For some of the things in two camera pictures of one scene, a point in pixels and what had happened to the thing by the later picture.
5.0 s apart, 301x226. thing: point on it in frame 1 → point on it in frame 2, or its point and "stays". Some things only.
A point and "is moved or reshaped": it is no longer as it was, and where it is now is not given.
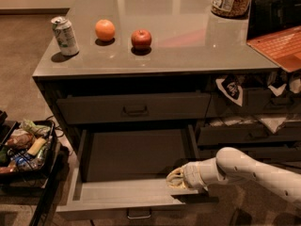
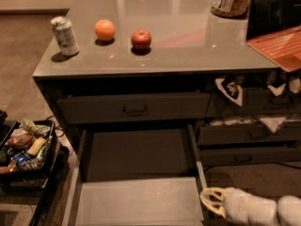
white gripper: [192, 175] → [236, 204]
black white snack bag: [229, 86] stays
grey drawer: [125, 169] is moved or reshaped
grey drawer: [256, 103] stays
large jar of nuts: [232, 1] stays
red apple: [141, 38] stays
